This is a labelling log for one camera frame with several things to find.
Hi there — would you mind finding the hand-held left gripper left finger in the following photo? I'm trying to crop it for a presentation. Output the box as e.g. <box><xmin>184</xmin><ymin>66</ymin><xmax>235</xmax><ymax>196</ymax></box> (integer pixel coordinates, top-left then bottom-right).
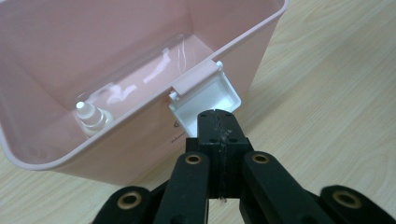
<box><xmin>186</xmin><ymin>108</ymin><xmax>222</xmax><ymax>199</ymax></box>

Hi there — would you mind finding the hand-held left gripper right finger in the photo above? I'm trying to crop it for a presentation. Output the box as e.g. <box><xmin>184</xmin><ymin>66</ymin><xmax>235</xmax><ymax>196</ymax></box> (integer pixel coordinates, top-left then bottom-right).
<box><xmin>221</xmin><ymin>109</ymin><xmax>254</xmax><ymax>199</ymax></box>

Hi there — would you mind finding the small white dropper bottle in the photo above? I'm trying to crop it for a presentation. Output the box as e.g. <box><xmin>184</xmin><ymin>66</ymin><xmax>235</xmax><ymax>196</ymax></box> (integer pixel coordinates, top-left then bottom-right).
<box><xmin>75</xmin><ymin>101</ymin><xmax>115</xmax><ymax>138</ymax></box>

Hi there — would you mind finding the pink storage box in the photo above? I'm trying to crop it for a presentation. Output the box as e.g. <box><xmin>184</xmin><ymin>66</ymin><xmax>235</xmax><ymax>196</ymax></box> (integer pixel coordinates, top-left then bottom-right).
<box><xmin>0</xmin><ymin>0</ymin><xmax>290</xmax><ymax>187</ymax></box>

